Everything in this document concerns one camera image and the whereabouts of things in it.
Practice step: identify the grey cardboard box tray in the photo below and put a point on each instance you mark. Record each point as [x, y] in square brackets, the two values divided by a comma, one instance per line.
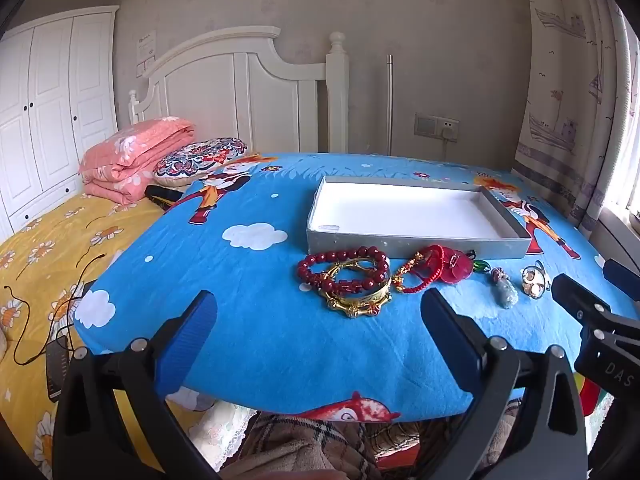
[400, 210]

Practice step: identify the wall socket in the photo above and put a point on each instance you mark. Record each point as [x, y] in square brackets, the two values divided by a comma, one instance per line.
[448, 122]

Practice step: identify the blue cartoon printed sheet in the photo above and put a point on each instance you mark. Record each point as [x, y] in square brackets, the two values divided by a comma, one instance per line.
[300, 355]

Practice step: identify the colourful printed cloth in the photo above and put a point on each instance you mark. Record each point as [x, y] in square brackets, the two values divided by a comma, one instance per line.
[592, 397]

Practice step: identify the white wooden headboard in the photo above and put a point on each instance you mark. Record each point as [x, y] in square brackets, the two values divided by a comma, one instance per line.
[215, 90]

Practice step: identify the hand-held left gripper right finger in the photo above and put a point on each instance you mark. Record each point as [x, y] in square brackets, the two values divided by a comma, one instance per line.
[445, 332]

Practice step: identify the black power strip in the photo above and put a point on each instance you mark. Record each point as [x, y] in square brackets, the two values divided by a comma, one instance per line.
[57, 370]

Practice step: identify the wide gold bangle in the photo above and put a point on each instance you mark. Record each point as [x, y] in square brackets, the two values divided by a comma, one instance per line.
[365, 305]

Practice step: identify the patterned round pillow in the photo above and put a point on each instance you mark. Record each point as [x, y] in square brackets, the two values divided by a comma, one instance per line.
[200, 160]

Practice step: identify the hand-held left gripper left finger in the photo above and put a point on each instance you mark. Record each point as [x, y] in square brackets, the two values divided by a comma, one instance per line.
[190, 332]

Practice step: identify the grey stone pendant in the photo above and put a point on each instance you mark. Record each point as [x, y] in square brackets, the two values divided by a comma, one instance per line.
[506, 292]

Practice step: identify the red flower ornament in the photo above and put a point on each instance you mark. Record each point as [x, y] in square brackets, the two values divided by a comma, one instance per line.
[457, 267]

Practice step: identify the metal pole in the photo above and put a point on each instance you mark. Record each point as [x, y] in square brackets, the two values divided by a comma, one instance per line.
[390, 105]

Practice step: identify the green bead charm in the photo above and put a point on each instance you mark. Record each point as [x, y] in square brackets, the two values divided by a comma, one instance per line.
[482, 265]

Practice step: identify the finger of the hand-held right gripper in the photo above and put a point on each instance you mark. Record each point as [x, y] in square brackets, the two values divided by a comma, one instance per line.
[622, 277]
[580, 297]

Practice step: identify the white wardrobe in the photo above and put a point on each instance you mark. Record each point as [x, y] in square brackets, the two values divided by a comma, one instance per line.
[50, 110]

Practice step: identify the white lace cloth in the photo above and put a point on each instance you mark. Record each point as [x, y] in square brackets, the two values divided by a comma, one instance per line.
[220, 425]

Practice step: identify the ship print curtain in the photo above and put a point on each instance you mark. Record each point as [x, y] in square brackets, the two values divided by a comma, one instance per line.
[565, 110]

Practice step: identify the plaid cloth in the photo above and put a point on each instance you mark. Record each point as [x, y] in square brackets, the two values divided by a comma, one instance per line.
[310, 445]

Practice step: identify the black flat object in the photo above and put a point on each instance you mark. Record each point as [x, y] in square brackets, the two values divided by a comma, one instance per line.
[162, 196]

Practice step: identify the white window sill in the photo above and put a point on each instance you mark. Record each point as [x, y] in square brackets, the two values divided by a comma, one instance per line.
[622, 230]

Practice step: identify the paper wall notice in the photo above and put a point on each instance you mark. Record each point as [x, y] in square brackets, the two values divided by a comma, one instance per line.
[146, 52]

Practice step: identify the pink folded quilt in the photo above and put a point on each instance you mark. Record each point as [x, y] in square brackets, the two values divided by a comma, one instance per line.
[135, 155]

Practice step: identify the yellow floral bed sheet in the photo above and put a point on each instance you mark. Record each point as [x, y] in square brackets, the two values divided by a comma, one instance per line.
[40, 270]

